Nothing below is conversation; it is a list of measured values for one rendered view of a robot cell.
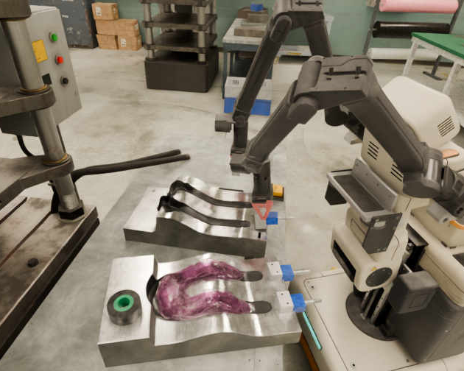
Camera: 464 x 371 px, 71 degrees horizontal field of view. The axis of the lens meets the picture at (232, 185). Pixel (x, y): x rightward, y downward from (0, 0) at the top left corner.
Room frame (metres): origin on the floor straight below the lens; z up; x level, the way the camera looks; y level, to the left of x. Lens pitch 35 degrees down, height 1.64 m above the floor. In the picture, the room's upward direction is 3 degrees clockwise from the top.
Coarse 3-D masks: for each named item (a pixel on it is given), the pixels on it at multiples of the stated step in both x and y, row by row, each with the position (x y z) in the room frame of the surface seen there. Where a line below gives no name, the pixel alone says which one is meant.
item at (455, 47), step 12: (420, 36) 4.83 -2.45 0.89; (432, 36) 4.84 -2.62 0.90; (444, 36) 4.88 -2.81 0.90; (456, 36) 4.92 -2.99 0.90; (432, 48) 4.46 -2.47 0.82; (444, 48) 4.17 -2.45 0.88; (456, 48) 4.10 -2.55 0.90; (408, 60) 5.01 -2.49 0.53; (456, 60) 3.89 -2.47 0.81; (408, 72) 5.00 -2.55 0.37; (456, 72) 3.88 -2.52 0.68; (432, 84) 4.84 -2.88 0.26; (444, 84) 4.87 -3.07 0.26; (456, 84) 4.90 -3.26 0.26; (456, 96) 4.32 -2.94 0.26; (456, 108) 3.86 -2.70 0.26
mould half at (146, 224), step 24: (168, 192) 1.05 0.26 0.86; (216, 192) 1.03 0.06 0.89; (240, 192) 1.04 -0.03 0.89; (144, 216) 0.89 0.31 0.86; (168, 216) 0.81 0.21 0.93; (216, 216) 0.89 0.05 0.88; (240, 216) 0.89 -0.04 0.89; (144, 240) 0.82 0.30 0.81; (168, 240) 0.81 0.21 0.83; (192, 240) 0.80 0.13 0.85; (216, 240) 0.79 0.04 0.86; (240, 240) 0.78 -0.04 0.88; (264, 240) 0.77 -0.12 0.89
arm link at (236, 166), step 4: (232, 156) 0.90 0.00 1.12; (236, 156) 0.90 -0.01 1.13; (240, 156) 0.89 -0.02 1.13; (232, 160) 0.89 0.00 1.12; (236, 160) 0.88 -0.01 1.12; (240, 160) 0.88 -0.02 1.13; (232, 164) 0.89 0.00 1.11; (236, 164) 0.88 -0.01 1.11; (240, 164) 0.87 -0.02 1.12; (248, 164) 0.81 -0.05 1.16; (252, 164) 0.80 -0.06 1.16; (232, 168) 0.89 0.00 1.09; (236, 168) 0.88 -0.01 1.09; (240, 168) 0.88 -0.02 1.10; (244, 168) 0.87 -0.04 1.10; (248, 168) 0.80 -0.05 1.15; (252, 168) 0.80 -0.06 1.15; (256, 168) 0.81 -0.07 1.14; (236, 172) 0.89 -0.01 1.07; (240, 172) 0.88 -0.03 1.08; (244, 172) 0.88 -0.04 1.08; (248, 172) 0.88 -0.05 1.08; (252, 172) 0.82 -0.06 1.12; (256, 172) 0.81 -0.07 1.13
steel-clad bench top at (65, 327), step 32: (192, 160) 1.41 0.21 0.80; (224, 160) 1.42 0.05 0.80; (128, 192) 1.12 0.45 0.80; (96, 256) 0.75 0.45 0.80; (128, 256) 0.75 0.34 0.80; (160, 256) 0.76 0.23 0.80; (192, 256) 0.77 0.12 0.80; (64, 288) 0.62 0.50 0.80; (96, 288) 0.62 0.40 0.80; (32, 320) 0.51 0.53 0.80; (64, 320) 0.51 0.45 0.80; (96, 320) 0.51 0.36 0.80; (32, 352) 0.42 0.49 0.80; (64, 352) 0.42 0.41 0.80; (96, 352) 0.43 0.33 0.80; (224, 352) 0.44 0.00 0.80; (256, 352) 0.45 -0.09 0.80
